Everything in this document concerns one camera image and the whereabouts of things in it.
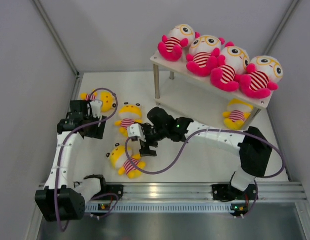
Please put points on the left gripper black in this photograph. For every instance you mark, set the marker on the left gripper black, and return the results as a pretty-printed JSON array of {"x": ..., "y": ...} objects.
[{"x": 97, "y": 132}]

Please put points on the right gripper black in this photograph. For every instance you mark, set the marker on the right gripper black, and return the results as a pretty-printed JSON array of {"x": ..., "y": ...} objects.
[{"x": 145, "y": 146}]

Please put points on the yellow plush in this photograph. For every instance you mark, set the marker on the yellow plush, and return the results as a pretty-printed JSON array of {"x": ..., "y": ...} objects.
[
  {"x": 122, "y": 165},
  {"x": 128, "y": 115},
  {"x": 236, "y": 114}
]

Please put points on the yellow plush front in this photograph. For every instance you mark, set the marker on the yellow plush front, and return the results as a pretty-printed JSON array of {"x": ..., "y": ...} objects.
[{"x": 122, "y": 165}]

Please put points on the yellow plush sideways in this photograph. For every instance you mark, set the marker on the yellow plush sideways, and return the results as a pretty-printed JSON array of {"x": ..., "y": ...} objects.
[{"x": 107, "y": 99}]

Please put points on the pink plush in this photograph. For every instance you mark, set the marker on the pink plush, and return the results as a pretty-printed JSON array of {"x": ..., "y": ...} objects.
[
  {"x": 199, "y": 52},
  {"x": 263, "y": 74},
  {"x": 227, "y": 67},
  {"x": 171, "y": 46}
]

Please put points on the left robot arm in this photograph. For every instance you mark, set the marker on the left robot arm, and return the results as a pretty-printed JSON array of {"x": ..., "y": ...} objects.
[{"x": 71, "y": 183}]

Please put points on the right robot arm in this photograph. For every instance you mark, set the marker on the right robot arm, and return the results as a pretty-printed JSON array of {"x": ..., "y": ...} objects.
[{"x": 249, "y": 145}]

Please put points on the white two-tier shelf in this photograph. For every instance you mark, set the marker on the white two-tier shelf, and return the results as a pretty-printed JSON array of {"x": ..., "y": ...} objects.
[{"x": 194, "y": 97}]

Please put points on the yellow plush under shelf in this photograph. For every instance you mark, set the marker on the yellow plush under shelf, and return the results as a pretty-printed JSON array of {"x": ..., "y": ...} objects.
[{"x": 236, "y": 114}]

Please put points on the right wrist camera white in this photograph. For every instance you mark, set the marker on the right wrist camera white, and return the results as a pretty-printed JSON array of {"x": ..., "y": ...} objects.
[{"x": 136, "y": 132}]

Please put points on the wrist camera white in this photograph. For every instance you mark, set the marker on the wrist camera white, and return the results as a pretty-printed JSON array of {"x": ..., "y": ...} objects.
[
  {"x": 96, "y": 106},
  {"x": 136, "y": 132}
]

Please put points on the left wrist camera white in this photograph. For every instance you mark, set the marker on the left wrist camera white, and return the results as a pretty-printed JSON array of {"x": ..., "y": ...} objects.
[{"x": 96, "y": 106}]

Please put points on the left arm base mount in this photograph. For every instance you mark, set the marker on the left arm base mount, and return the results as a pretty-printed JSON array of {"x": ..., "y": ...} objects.
[{"x": 102, "y": 195}]

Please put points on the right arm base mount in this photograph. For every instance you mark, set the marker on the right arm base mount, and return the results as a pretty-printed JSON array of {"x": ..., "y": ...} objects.
[{"x": 227, "y": 193}]

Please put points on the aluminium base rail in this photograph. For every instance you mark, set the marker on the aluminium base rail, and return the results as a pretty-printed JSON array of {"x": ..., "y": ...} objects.
[{"x": 191, "y": 198}]

